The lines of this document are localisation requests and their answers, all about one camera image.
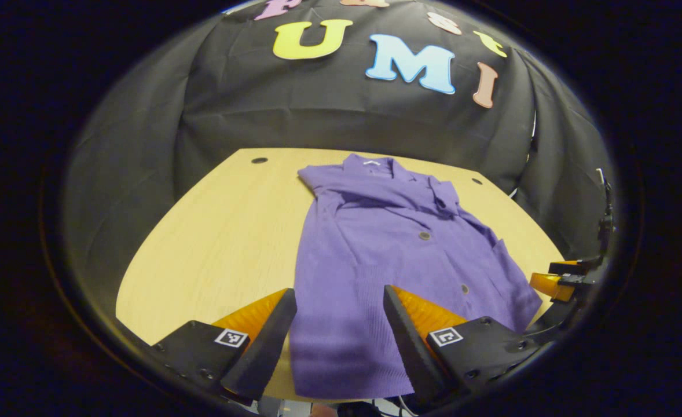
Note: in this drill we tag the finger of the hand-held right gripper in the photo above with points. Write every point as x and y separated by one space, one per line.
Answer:
546 285
567 267

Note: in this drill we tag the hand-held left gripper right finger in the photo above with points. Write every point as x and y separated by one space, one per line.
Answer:
413 353

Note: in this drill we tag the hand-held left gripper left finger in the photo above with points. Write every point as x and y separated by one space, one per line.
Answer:
263 347

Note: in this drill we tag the purple shirt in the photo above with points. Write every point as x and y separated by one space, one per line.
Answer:
387 249

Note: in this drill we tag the black backdrop cloth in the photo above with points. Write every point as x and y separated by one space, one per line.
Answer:
318 110

